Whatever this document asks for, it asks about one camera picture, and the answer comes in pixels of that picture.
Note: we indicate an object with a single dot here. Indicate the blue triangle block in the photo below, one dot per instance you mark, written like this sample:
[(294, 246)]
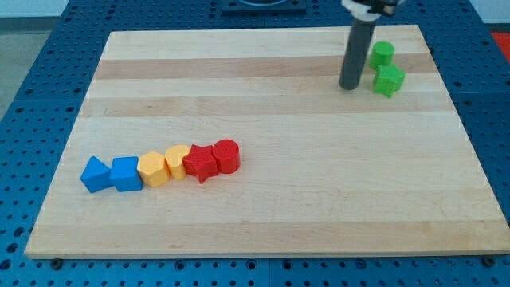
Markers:
[(96, 175)]

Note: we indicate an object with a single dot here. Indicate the red star block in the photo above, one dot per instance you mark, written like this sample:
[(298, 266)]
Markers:
[(201, 163)]

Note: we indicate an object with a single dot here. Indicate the blue cube block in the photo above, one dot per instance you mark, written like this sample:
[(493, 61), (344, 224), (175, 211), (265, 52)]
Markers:
[(124, 175)]

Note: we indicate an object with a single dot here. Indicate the green star block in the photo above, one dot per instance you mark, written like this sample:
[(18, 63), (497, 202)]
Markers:
[(388, 80)]

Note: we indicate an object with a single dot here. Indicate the yellow hexagon block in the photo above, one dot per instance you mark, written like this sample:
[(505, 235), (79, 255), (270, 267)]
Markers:
[(153, 169)]

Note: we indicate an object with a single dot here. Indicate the yellow heart block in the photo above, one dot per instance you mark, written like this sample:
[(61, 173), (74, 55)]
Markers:
[(174, 157)]

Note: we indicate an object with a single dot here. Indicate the green cylinder block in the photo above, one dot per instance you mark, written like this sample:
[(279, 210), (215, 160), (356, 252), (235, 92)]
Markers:
[(382, 54)]

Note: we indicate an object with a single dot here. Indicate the red cylinder block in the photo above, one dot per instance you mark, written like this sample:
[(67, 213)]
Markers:
[(227, 155)]

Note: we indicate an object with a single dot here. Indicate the wooden board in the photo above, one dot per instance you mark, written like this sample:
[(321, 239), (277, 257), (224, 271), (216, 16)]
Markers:
[(324, 172)]

